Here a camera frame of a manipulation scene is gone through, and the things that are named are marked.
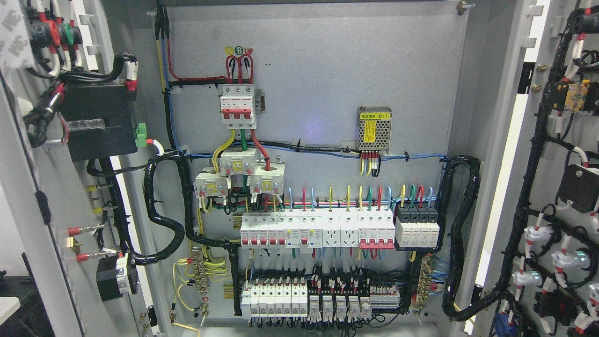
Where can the grey cabinet door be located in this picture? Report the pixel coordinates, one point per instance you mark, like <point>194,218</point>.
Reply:
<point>523,230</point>
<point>47,194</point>

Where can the white current transformers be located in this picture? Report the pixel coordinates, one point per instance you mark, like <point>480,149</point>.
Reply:
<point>235,165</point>

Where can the white socket breaker row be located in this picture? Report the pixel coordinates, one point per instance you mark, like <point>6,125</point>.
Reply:
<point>299,229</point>

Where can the metal mesh power supply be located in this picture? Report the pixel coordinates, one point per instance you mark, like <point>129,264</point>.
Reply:
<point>374,128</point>

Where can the red main circuit breaker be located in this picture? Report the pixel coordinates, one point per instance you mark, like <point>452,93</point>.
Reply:
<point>240,104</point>

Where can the black surge protector modules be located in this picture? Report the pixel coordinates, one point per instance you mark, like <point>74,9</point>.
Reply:
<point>416,228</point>

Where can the lower relay terminal row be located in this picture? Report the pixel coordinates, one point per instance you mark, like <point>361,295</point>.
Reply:
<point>335,298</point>

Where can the black digital power meter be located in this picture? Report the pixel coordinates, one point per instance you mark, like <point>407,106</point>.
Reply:
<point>101,120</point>

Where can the black box at lower left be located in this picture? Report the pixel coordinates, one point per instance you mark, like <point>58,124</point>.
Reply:
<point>25,315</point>

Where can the white rotary selector switch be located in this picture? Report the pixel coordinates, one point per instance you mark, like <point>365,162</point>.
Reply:
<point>116,276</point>

